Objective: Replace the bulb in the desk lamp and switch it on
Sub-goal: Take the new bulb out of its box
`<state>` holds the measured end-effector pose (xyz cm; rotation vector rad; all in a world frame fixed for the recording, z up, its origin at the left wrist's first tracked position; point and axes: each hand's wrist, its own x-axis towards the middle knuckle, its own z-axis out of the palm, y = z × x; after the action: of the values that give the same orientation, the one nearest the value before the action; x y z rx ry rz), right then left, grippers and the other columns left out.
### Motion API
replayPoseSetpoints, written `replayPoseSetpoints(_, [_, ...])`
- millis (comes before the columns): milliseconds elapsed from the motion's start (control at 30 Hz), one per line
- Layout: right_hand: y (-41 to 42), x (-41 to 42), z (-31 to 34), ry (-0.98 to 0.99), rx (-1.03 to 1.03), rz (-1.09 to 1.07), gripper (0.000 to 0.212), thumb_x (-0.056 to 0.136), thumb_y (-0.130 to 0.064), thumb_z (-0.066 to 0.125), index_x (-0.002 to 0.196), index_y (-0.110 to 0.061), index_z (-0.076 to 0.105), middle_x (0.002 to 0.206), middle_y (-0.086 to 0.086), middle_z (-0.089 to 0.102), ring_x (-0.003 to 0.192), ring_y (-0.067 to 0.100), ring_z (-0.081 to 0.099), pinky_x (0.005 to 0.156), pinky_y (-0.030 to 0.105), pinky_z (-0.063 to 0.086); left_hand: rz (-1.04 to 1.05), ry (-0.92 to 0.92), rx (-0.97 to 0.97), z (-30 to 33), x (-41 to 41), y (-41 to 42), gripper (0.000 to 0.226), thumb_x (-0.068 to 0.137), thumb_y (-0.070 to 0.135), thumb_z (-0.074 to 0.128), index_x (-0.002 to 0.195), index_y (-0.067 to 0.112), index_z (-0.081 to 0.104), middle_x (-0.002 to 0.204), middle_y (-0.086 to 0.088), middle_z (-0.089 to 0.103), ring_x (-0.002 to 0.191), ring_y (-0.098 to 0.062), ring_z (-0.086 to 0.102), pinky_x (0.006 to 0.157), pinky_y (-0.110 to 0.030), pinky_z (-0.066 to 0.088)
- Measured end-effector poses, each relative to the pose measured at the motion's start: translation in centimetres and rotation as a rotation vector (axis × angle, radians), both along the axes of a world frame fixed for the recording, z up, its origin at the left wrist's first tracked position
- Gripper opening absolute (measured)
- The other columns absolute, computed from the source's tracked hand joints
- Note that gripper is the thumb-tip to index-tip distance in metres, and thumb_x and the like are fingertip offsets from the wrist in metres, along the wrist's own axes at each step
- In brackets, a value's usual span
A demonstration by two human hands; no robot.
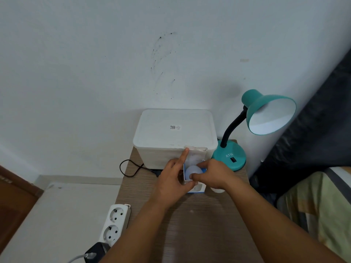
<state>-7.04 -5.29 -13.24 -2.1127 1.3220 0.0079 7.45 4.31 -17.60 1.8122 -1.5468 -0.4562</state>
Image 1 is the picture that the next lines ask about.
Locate white power strip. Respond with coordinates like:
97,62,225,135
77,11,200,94
98,204,132,248

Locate white charger cable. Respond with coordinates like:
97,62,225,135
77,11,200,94
67,252,97,263

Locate person's left hand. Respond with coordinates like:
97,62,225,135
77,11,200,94
149,147,199,211

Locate person's right forearm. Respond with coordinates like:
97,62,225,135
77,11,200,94
227,176,346,263

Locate person's left forearm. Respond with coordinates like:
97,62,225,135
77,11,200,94
100,198,176,263

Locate person's right hand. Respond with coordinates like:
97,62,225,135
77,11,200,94
188,158,243,190

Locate black lamp power cord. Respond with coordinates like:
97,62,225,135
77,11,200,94
119,159,162,178

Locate white plastic storage box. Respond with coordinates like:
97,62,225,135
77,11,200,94
136,146,217,170

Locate striped bedding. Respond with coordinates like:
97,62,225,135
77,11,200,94
276,166,351,263

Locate white storage box lid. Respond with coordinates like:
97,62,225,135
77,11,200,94
133,108,219,151

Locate black charger adapter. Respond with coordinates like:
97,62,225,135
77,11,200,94
83,242,112,263

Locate brown wooden door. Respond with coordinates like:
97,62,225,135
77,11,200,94
0,164,44,252

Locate grey upholstered headboard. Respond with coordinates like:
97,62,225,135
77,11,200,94
248,49,351,209

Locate blue and white bulb box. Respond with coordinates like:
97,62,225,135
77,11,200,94
182,146,208,194

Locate teal desk lamp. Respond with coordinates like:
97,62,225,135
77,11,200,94
211,89,297,172

